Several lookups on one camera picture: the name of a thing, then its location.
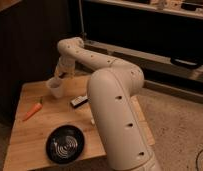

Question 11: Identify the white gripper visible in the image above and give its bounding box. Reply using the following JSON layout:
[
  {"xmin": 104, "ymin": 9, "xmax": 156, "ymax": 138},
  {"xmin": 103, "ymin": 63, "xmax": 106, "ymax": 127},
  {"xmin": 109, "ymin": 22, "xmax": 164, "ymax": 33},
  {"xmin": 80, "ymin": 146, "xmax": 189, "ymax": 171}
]
[{"xmin": 54, "ymin": 56, "xmax": 75, "ymax": 79}]

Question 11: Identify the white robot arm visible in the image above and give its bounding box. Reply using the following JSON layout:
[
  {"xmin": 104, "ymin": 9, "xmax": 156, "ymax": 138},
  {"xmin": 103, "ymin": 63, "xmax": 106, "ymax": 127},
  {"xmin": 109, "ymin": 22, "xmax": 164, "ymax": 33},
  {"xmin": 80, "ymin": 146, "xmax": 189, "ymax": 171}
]
[{"xmin": 57, "ymin": 37, "xmax": 162, "ymax": 171}]

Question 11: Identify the black ceramic bowl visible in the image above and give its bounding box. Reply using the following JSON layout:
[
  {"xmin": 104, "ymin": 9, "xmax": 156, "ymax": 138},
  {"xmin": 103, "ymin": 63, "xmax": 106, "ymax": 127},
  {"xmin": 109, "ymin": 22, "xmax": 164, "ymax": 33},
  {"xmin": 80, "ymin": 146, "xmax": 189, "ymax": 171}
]
[{"xmin": 45, "ymin": 125, "xmax": 85, "ymax": 164}]

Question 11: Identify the small dark box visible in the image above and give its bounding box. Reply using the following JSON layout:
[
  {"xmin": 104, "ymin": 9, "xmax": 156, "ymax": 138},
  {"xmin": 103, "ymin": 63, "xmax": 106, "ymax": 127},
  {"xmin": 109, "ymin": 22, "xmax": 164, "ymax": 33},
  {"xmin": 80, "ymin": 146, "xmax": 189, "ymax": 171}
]
[{"xmin": 70, "ymin": 95, "xmax": 88, "ymax": 108}]

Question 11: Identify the orange carrot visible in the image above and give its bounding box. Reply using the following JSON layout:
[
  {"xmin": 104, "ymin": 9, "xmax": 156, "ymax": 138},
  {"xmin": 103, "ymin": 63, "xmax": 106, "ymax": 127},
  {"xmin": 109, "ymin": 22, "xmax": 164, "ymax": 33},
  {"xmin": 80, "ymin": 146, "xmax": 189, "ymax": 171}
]
[{"xmin": 22, "ymin": 99, "xmax": 43, "ymax": 121}]

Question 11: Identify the metal pole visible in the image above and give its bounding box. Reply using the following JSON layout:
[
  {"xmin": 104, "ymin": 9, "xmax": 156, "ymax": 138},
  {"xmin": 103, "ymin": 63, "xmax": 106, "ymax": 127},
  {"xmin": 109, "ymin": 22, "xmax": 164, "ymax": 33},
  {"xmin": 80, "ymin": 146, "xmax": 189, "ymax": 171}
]
[{"xmin": 78, "ymin": 0, "xmax": 87, "ymax": 40}]

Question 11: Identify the wooden table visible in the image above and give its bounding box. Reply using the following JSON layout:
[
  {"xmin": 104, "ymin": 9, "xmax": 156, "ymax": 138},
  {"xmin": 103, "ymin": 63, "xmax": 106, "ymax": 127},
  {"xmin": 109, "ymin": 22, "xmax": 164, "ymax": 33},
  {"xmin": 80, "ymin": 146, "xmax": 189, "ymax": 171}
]
[{"xmin": 4, "ymin": 74, "xmax": 155, "ymax": 171}]

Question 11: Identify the long white case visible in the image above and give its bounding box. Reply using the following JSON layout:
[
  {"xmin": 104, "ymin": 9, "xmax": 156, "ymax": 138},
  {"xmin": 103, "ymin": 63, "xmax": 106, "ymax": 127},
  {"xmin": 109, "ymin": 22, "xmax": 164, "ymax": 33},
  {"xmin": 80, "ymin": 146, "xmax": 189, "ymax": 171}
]
[{"xmin": 85, "ymin": 39, "xmax": 203, "ymax": 83}]

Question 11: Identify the wooden shelf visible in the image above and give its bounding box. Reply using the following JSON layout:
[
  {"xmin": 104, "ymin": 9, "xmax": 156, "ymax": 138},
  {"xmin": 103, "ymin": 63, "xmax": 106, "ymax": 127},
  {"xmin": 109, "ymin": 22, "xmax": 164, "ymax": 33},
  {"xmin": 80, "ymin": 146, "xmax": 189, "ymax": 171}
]
[{"xmin": 85, "ymin": 0, "xmax": 203, "ymax": 20}]

